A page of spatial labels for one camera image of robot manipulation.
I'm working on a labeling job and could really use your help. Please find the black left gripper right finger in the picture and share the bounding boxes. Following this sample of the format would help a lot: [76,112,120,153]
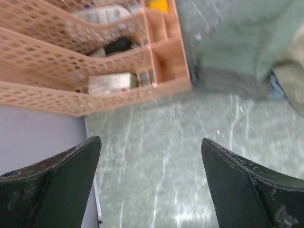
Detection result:
[201,138,304,228]

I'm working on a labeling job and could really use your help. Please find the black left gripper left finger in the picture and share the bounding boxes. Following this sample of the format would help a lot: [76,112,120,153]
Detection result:
[0,136,102,228]

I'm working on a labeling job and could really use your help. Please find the blue and beige pillowcase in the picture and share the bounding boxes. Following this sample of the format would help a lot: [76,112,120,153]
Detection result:
[177,0,304,114]

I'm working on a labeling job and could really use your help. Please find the white box in organizer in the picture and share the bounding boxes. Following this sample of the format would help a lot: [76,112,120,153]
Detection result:
[88,73,137,95]

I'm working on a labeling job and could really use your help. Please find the orange plastic file organizer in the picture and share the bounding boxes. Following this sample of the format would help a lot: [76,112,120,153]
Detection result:
[0,0,191,117]

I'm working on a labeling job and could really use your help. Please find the black object in organizer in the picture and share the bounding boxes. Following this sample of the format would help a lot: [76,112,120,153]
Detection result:
[104,37,132,56]

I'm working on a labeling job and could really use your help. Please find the yellow object in organizer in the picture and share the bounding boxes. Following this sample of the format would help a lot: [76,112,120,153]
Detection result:
[147,0,169,13]

